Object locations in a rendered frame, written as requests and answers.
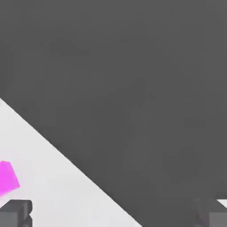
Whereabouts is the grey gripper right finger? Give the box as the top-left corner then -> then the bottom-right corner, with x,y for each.
192,198 -> 227,227

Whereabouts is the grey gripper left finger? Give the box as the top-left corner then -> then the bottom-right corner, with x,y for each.
0,199 -> 33,227

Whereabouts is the small magenta cube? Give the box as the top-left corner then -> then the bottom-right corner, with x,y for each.
0,160 -> 21,198

